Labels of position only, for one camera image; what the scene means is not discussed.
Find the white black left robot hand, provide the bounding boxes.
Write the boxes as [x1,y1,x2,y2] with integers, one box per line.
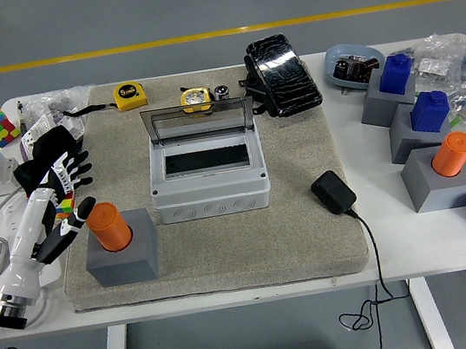
[0,149,111,303]

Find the orange cylinder battery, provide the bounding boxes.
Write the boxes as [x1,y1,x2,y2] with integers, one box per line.
[83,198,135,254]
[426,129,466,181]

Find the smoky transparent box lid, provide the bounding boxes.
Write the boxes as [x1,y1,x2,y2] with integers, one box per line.
[139,94,259,150]

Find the grey electrical enclosure box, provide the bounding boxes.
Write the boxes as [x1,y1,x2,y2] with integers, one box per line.
[141,115,275,227]

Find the small black cylinder battery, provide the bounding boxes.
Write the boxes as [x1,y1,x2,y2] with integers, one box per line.
[213,83,233,102]

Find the white power strip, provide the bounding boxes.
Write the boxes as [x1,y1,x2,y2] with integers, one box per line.
[0,187,69,293]

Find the small multicolour puzzle cube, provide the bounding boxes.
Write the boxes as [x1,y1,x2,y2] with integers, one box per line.
[51,194,80,221]

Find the black cloth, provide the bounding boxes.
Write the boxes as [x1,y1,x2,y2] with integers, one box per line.
[6,122,88,201]

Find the grey block with round hole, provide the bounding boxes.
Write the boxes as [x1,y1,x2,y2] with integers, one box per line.
[77,206,165,292]

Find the white purple printed packet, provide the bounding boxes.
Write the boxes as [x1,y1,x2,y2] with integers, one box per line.
[15,108,91,164]

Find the clear crumpled plastic bag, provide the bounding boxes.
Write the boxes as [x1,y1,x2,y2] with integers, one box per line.
[20,84,98,128]

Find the grey block holder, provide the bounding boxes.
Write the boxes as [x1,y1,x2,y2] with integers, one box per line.
[383,95,460,168]
[397,141,466,216]
[353,63,424,132]

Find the yellow square tape measure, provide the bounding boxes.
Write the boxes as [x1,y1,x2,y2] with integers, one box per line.
[58,80,150,122]

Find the grey-brown mat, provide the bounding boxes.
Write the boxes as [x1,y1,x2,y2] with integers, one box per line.
[35,50,372,318]

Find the yellow tape measure silver face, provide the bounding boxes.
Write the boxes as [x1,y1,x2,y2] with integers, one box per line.
[178,83,214,121]

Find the black power adapter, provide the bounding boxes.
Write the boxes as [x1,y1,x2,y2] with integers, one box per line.
[307,167,359,219]

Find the blue plastic block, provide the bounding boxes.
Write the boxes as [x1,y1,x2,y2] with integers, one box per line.
[373,51,418,99]
[406,88,453,135]

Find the small white parts packet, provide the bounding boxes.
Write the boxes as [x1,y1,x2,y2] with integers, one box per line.
[415,54,450,80]

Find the dark electronic components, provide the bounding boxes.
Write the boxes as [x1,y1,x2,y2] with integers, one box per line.
[330,50,383,90]

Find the blue-grey bowl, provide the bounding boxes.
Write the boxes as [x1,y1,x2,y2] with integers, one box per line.
[322,37,391,97]

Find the black adapter cord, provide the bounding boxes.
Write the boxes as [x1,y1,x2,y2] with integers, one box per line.
[322,201,420,349]

